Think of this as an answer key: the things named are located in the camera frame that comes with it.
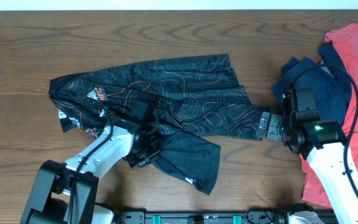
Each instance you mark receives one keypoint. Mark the black patterned sports jersey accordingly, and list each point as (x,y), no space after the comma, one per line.
(186,99)

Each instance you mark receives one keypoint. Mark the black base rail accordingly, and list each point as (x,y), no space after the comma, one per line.
(294,213)

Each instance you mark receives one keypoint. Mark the navy blue garment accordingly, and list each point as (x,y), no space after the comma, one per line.
(335,90)

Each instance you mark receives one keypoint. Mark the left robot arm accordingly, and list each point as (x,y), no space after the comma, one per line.
(66,192)

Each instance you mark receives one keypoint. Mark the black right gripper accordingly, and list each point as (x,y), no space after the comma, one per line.
(272,130)

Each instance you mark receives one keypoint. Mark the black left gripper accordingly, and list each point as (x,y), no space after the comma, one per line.
(154,140)

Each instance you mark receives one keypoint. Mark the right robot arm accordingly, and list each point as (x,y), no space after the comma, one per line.
(323,145)

